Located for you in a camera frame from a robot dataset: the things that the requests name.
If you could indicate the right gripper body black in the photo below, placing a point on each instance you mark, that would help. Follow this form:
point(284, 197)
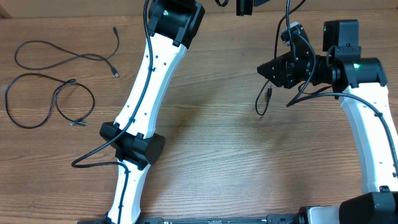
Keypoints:
point(302, 71)

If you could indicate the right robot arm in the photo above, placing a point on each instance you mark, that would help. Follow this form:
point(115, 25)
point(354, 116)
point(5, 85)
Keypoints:
point(360, 85)

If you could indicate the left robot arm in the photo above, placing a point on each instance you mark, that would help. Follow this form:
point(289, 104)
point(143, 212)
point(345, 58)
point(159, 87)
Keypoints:
point(170, 27)

